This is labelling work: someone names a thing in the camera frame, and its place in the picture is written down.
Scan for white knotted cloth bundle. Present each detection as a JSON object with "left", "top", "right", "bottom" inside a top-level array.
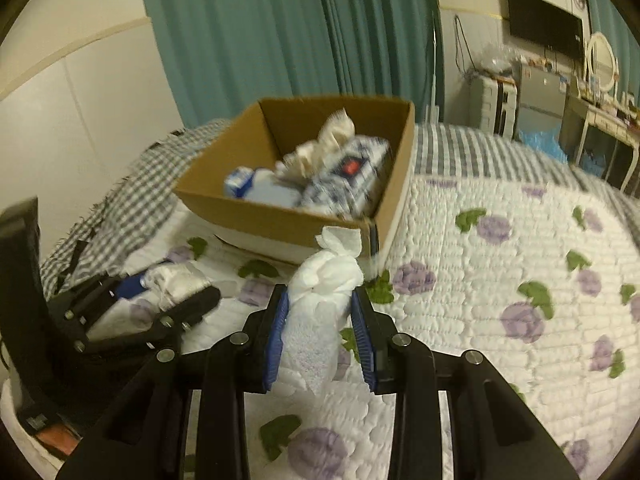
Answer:
[{"left": 274, "top": 226, "right": 363, "bottom": 398}]

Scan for white floral quilted blanket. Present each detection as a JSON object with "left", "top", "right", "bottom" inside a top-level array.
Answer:
[{"left": 0, "top": 173, "right": 640, "bottom": 480}]

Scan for white socks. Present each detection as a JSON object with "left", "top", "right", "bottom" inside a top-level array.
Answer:
[{"left": 84, "top": 261, "right": 212, "bottom": 340}]

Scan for small silver refrigerator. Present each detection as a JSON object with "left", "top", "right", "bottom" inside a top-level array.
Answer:
[{"left": 515, "top": 64, "right": 570, "bottom": 141}]

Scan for black wall television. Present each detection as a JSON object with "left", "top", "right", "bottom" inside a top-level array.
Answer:
[{"left": 508, "top": 0, "right": 584, "bottom": 61}]

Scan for clear plastic bag on suitcase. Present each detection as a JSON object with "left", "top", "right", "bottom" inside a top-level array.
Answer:
[{"left": 475, "top": 44, "right": 520, "bottom": 77}]

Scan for teal window curtain right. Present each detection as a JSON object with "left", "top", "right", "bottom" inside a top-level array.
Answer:
[{"left": 587, "top": 0, "right": 640, "bottom": 103}]

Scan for white upright stick vacuum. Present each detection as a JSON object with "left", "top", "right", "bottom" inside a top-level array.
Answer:
[{"left": 426, "top": 11, "right": 439, "bottom": 124}]

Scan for white hard-shell suitcase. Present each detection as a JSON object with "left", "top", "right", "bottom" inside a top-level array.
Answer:
[{"left": 469, "top": 75, "right": 518, "bottom": 140}]

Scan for cream soft cloth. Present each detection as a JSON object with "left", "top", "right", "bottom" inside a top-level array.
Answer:
[{"left": 276, "top": 108, "right": 356, "bottom": 183}]

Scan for large teal curtain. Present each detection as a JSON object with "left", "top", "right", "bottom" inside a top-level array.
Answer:
[{"left": 143, "top": 0, "right": 444, "bottom": 127}]

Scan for brown cardboard box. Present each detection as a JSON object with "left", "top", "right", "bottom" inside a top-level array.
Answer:
[{"left": 174, "top": 96, "right": 416, "bottom": 278}]

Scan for white plush toy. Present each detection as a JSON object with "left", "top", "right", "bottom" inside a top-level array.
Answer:
[{"left": 243, "top": 168, "right": 303, "bottom": 209}]

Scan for white dressing table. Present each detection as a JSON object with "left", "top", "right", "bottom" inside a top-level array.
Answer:
[{"left": 559, "top": 94, "right": 639, "bottom": 192}]

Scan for white oval vanity mirror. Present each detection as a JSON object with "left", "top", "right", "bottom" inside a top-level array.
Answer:
[{"left": 584, "top": 32, "right": 620, "bottom": 92}]

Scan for grey checked bed sheet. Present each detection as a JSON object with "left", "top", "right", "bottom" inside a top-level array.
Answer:
[{"left": 40, "top": 119, "right": 639, "bottom": 298}]

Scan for small light blue tissue pack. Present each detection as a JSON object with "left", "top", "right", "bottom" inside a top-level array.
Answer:
[{"left": 224, "top": 166, "right": 256, "bottom": 198}]

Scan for blue plastic bags pile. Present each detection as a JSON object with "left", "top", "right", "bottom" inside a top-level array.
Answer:
[{"left": 518, "top": 126, "right": 568, "bottom": 164}]

